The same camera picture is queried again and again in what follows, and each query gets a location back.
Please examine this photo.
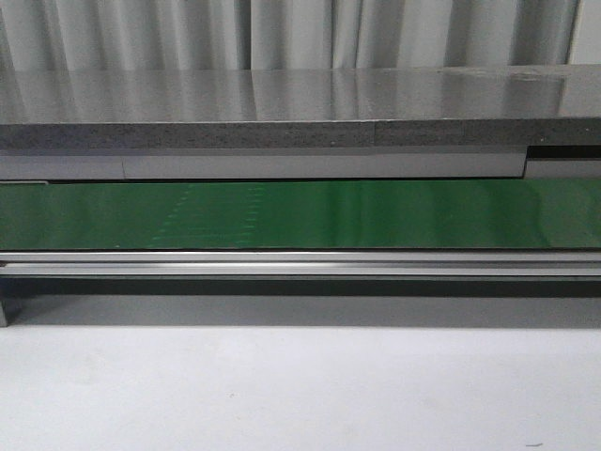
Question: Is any green conveyor belt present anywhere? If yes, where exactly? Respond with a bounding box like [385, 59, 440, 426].
[1, 179, 600, 251]

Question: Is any white pleated curtain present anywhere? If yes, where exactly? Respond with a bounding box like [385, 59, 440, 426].
[1, 0, 600, 71]

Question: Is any aluminium conveyor frame rail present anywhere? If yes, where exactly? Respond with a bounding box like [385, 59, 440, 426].
[1, 250, 600, 329]

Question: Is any grey speckled stone counter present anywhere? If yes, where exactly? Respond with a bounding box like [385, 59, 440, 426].
[0, 64, 601, 181]

